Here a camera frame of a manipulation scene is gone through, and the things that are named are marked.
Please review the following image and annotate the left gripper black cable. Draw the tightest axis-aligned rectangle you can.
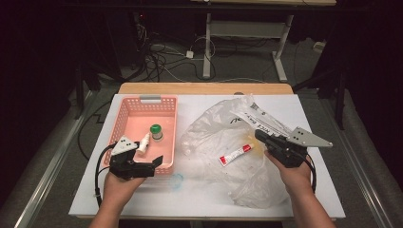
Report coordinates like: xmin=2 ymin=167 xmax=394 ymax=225
xmin=93 ymin=143 xmax=117 ymax=207

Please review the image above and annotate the person's right hand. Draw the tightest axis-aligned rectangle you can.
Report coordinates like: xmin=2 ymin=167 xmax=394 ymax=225
xmin=263 ymin=149 xmax=314 ymax=198

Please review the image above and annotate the white board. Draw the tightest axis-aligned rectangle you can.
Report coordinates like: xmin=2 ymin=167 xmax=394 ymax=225
xmin=68 ymin=93 xmax=347 ymax=219

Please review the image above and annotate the red and white tube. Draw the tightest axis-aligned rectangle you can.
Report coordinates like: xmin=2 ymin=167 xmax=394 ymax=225
xmin=218 ymin=143 xmax=255 ymax=167

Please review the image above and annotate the metal floor rail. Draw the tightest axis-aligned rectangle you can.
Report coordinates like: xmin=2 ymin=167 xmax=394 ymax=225
xmin=318 ymin=97 xmax=394 ymax=228
xmin=13 ymin=90 xmax=97 ymax=228

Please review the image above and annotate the pink plastic basket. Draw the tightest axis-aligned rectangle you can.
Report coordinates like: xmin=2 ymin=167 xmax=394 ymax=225
xmin=101 ymin=94 xmax=179 ymax=177

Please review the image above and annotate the white metal desk frame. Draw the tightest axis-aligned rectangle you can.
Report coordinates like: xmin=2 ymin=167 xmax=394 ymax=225
xmin=201 ymin=12 xmax=295 ymax=83

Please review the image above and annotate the black stand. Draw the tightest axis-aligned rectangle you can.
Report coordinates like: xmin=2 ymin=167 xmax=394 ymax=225
xmin=73 ymin=59 xmax=103 ymax=121
xmin=292 ymin=62 xmax=347 ymax=131

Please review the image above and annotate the tangle of floor cables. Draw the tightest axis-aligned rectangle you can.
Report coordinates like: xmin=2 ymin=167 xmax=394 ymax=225
xmin=132 ymin=22 xmax=217 ymax=84

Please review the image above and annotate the black floor cable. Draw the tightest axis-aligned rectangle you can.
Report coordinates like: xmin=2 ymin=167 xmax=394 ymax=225
xmin=77 ymin=100 xmax=112 ymax=162

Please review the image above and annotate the small white bottle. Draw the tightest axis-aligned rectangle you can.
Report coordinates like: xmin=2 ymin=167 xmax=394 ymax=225
xmin=136 ymin=132 xmax=152 ymax=157

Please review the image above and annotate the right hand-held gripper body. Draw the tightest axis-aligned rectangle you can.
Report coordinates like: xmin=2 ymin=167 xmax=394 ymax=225
xmin=267 ymin=126 xmax=334 ymax=169

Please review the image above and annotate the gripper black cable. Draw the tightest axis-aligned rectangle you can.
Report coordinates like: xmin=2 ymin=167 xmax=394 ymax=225
xmin=93 ymin=143 xmax=117 ymax=207
xmin=303 ymin=154 xmax=318 ymax=195

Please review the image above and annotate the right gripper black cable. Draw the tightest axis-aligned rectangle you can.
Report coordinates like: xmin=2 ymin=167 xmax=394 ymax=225
xmin=303 ymin=154 xmax=318 ymax=195

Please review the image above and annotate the person's left hand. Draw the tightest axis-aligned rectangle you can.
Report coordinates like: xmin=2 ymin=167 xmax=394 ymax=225
xmin=102 ymin=171 xmax=146 ymax=207

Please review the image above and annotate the clear plastic smiley bag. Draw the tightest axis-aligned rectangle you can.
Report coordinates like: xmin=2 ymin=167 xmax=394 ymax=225
xmin=180 ymin=93 xmax=297 ymax=210

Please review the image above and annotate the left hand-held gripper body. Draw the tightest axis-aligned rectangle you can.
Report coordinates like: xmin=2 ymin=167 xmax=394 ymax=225
xmin=108 ymin=135 xmax=156 ymax=181

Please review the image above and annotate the green capped bottle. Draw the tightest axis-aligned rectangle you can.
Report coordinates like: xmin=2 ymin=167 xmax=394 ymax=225
xmin=149 ymin=123 xmax=164 ymax=143

